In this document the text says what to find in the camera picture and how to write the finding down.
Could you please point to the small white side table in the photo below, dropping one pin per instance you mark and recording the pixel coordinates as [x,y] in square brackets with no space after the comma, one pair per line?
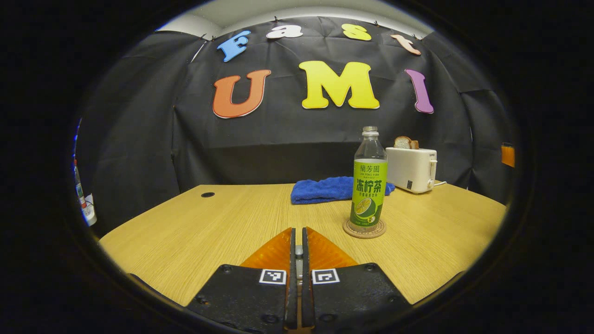
[90,213]

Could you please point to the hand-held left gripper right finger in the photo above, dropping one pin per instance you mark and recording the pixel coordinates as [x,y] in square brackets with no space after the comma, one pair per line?
[306,297]

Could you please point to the white toaster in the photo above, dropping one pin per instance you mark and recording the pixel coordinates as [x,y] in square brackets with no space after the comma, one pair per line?
[410,169]

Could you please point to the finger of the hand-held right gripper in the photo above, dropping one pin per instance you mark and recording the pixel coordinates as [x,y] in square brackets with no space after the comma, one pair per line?
[508,157]

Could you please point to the red cap plastic bottle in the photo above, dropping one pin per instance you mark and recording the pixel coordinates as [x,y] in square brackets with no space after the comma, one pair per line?
[80,188]

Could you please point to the bread slice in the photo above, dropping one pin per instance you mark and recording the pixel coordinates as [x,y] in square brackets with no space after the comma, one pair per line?
[415,144]
[403,143]

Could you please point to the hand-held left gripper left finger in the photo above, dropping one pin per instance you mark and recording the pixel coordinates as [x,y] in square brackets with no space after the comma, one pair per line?
[291,297]

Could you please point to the green label water bottle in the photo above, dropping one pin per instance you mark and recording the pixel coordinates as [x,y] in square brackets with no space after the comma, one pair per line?
[369,185]

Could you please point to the blue towel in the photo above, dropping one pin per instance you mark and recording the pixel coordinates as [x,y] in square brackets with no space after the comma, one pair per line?
[320,190]

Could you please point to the round cork coaster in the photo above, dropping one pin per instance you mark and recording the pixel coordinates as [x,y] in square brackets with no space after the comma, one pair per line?
[352,233]

